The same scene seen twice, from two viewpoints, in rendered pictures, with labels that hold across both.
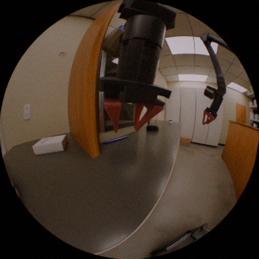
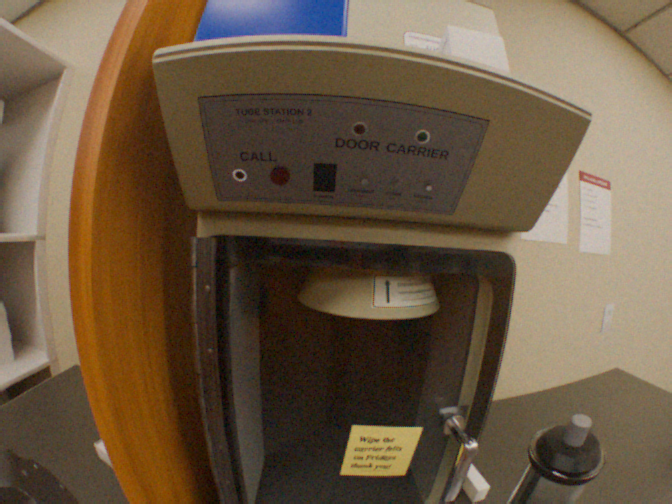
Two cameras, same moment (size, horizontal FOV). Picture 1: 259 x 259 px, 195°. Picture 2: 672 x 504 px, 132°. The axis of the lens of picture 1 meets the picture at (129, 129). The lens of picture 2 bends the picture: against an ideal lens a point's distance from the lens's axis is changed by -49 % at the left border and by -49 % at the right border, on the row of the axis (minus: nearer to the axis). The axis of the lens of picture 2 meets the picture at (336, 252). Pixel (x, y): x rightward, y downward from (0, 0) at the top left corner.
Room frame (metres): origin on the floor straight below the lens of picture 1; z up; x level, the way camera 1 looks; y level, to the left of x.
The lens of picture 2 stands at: (0.23, -0.14, 1.39)
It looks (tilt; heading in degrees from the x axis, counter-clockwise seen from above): 3 degrees down; 48
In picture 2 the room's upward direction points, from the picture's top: 3 degrees clockwise
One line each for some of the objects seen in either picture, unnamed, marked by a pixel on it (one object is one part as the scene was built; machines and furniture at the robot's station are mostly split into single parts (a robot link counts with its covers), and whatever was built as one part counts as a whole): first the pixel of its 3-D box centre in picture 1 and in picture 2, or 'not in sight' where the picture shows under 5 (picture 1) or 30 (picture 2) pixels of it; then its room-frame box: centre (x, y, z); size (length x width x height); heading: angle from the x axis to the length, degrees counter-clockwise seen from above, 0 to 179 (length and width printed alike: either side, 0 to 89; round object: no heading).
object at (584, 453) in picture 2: not in sight; (572, 442); (0.58, -0.18, 1.18); 0.09 x 0.09 x 0.07
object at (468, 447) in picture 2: not in sight; (454, 461); (0.49, -0.06, 1.17); 0.05 x 0.03 x 0.10; 50
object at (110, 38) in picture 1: (130, 51); (387, 145); (0.39, -0.01, 1.46); 0.32 x 0.12 x 0.10; 141
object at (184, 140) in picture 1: (185, 140); not in sight; (2.22, -2.10, 0.14); 0.41 x 0.33 x 0.29; 57
